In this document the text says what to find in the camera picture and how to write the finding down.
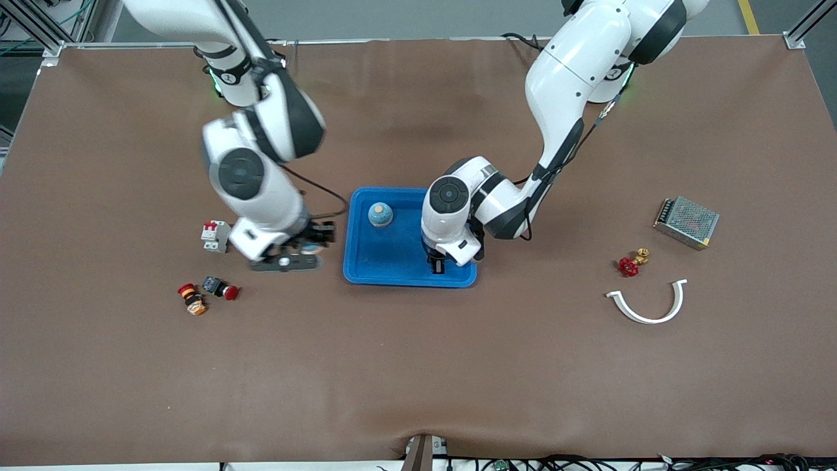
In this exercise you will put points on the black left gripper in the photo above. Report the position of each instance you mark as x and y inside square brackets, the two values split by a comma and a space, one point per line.
[437, 265]

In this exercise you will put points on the white circuit breaker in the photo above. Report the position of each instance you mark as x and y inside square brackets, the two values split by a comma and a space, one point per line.
[212, 237]

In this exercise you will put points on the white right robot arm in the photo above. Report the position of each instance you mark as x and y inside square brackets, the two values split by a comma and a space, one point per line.
[242, 173]

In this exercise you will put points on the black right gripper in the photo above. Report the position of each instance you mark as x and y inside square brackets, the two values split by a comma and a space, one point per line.
[320, 233]

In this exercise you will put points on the metal table edge bracket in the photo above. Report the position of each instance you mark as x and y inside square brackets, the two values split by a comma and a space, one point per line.
[422, 453]

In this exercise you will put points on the orange and red button switch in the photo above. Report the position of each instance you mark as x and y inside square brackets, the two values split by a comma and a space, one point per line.
[193, 301]

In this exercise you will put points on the red mushroom push button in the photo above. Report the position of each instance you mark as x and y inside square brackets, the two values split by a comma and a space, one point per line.
[229, 292]

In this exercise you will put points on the aluminium frame profile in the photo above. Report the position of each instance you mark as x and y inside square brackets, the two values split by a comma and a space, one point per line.
[52, 33]
[801, 29]

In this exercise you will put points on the white curved plastic clip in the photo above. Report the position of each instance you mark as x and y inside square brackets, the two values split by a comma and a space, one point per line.
[647, 320]

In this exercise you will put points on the blue plastic tray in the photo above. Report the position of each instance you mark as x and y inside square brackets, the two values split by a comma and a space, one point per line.
[392, 261]

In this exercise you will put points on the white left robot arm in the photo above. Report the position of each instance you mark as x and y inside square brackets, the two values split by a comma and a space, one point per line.
[451, 196]

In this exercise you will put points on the brown table mat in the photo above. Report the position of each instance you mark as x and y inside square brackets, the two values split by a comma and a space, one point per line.
[418, 366]

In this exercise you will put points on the metal mesh power supply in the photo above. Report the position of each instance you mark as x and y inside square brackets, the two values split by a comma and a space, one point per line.
[686, 222]

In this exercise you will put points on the blue dome bell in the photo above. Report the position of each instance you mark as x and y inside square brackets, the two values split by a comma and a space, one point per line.
[380, 214]
[312, 249]

